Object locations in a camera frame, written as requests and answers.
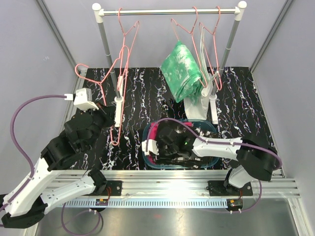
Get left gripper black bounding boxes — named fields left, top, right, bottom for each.
left=81, top=100, right=117, bottom=151

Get black white patterned trousers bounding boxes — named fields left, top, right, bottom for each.
left=154, top=120, right=218, bottom=169

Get pink wire hanger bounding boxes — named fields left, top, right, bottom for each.
left=198, top=6, right=222, bottom=91
left=170, top=6, right=210, bottom=88
left=117, top=8, right=140, bottom=89
left=74, top=45, right=130, bottom=146

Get green white tie-dye trousers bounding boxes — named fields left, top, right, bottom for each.
left=160, top=41, right=203, bottom=103

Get magenta pink trousers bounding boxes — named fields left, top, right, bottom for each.
left=141, top=120, right=196, bottom=169

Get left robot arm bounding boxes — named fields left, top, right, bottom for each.
left=0, top=104, right=116, bottom=229

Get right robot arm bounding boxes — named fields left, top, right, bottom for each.
left=147, top=123, right=282, bottom=196

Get blue transparent plastic bin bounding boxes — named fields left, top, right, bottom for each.
left=142, top=119, right=219, bottom=170

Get black marble pattern mat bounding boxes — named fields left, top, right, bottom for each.
left=72, top=67, right=274, bottom=170

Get white grey clothes rack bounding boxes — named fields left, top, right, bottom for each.
left=92, top=0, right=248, bottom=128

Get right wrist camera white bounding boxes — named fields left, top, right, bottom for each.
left=141, top=139, right=159, bottom=156

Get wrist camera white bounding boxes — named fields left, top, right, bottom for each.
left=64, top=88, right=99, bottom=112
left=141, top=139, right=159, bottom=156

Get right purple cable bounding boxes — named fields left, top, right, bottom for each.
left=146, top=118, right=283, bottom=170

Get purple cable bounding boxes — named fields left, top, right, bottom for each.
left=0, top=94, right=68, bottom=214
left=146, top=118, right=283, bottom=170

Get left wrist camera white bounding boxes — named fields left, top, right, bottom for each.
left=64, top=88, right=99, bottom=112

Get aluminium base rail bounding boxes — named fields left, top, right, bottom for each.
left=33, top=169, right=302, bottom=209

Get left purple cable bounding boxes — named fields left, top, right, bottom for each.
left=0, top=94, right=68, bottom=214

